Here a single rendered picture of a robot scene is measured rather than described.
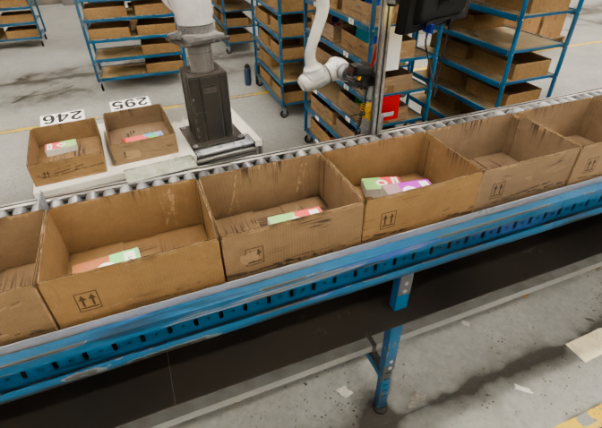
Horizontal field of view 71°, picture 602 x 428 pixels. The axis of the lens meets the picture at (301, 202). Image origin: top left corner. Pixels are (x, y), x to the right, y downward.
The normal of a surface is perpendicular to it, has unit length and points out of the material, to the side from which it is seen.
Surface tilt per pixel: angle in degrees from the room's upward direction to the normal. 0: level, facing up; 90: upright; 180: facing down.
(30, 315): 91
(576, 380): 0
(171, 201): 90
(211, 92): 90
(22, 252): 89
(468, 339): 0
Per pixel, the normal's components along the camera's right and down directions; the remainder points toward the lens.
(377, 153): 0.37, 0.53
